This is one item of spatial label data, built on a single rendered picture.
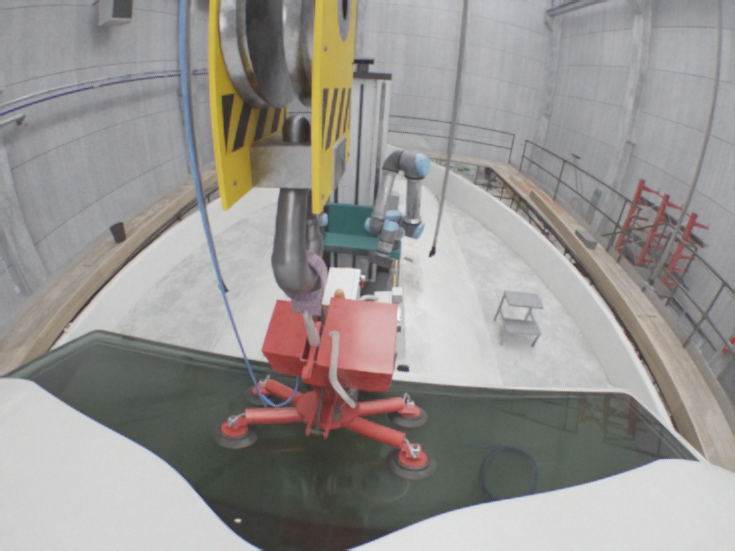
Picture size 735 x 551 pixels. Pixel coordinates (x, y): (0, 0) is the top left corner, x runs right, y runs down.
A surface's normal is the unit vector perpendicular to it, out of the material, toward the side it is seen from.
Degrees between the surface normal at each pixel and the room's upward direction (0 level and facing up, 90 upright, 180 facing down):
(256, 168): 90
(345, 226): 90
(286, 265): 70
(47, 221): 90
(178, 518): 21
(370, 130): 90
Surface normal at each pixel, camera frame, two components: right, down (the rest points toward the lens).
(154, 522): 0.04, -0.97
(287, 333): 0.02, -0.61
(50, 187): 1.00, 0.09
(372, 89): -0.13, 0.57
